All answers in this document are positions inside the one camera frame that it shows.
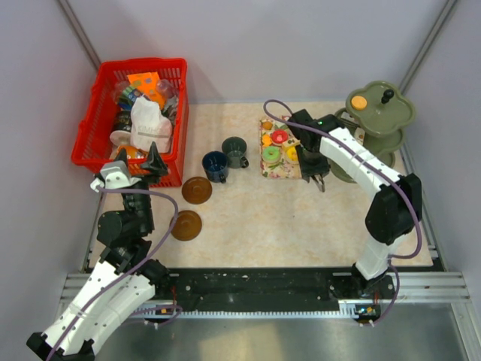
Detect black cylindrical can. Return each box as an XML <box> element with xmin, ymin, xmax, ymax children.
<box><xmin>112</xmin><ymin>110</ymin><xmax>132</xmax><ymax>132</ymax></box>

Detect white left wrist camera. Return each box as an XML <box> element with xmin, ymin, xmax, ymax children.
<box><xmin>90</xmin><ymin>162</ymin><xmax>120</xmax><ymax>193</ymax></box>

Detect orange dotted box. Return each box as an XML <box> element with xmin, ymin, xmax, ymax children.
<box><xmin>127</xmin><ymin>72</ymin><xmax>165</xmax><ymax>109</ymax></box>

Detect brown wooden coaster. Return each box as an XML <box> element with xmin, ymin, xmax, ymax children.
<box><xmin>182</xmin><ymin>177</ymin><xmax>213</xmax><ymax>205</ymax></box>
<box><xmin>171</xmin><ymin>210</ymin><xmax>202</xmax><ymax>241</ymax></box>

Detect yellow frosted donut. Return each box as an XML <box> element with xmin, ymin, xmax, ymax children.
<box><xmin>286</xmin><ymin>147</ymin><xmax>298</xmax><ymax>164</ymax></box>

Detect white cloth bag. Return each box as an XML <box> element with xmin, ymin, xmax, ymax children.
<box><xmin>130</xmin><ymin>97</ymin><xmax>173</xmax><ymax>153</ymax></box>

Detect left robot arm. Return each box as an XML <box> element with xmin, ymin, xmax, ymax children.
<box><xmin>26</xmin><ymin>144</ymin><xmax>171</xmax><ymax>360</ymax></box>

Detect stainless steel food tongs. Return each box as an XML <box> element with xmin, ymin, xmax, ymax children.
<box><xmin>312</xmin><ymin>174</ymin><xmax>325</xmax><ymax>193</ymax></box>

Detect green three-tier dessert stand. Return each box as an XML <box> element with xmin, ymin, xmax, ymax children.
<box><xmin>334</xmin><ymin>80</ymin><xmax>416</xmax><ymax>168</ymax></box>

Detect dark green mug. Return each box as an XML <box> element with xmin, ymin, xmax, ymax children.
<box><xmin>222</xmin><ymin>136</ymin><xmax>249</xmax><ymax>168</ymax></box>

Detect floral rectangular serving tray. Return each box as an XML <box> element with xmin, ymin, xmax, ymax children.
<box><xmin>259</xmin><ymin>117</ymin><xmax>301</xmax><ymax>179</ymax></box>

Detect red plastic basket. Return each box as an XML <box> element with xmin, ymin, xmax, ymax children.
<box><xmin>71</xmin><ymin>58</ymin><xmax>189</xmax><ymax>187</ymax></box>

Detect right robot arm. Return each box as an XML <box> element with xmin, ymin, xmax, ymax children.
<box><xmin>287</xmin><ymin>109</ymin><xmax>422</xmax><ymax>298</ymax></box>

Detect small orange round cookie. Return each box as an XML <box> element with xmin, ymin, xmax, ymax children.
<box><xmin>262</xmin><ymin>122</ymin><xmax>273</xmax><ymax>130</ymax></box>

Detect round tan cracker biscuit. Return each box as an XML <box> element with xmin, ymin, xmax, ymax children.
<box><xmin>350</xmin><ymin>96</ymin><xmax>368</xmax><ymax>111</ymax></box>

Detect red round donut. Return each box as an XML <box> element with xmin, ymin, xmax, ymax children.
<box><xmin>271</xmin><ymin>129</ymin><xmax>289</xmax><ymax>146</ymax></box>

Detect green frosted donut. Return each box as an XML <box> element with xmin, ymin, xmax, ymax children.
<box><xmin>262</xmin><ymin>146</ymin><xmax>281</xmax><ymax>163</ymax></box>

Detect white cream cake slice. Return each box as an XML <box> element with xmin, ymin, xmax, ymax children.
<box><xmin>354</xmin><ymin>128</ymin><xmax>365</xmax><ymax>145</ymax></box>

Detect dark blue mug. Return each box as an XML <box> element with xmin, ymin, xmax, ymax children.
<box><xmin>201</xmin><ymin>151</ymin><xmax>229</xmax><ymax>184</ymax></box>

